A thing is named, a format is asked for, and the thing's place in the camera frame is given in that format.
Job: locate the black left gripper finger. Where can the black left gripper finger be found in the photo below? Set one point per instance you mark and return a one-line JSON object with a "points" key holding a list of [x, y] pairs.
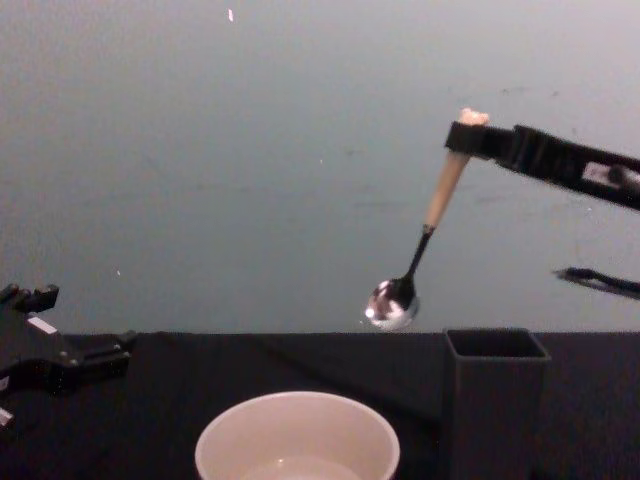
{"points": [[105, 360], [35, 299]]}

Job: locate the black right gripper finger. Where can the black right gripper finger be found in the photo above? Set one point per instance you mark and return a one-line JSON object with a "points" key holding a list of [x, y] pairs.
{"points": [[500, 144]]}

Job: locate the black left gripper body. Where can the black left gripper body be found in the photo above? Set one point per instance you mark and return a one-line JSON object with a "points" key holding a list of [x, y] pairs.
{"points": [[35, 350]]}

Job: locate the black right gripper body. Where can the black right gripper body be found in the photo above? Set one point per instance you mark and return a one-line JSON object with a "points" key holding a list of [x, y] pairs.
{"points": [[612, 187]]}

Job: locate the black table cloth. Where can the black table cloth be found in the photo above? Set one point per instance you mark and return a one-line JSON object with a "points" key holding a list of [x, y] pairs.
{"points": [[250, 365]]}

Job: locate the white paper cup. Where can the white paper cup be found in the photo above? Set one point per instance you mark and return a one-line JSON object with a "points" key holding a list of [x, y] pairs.
{"points": [[300, 425]]}

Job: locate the black square holder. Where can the black square holder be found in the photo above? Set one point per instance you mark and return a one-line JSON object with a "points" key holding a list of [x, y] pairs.
{"points": [[495, 405]]}

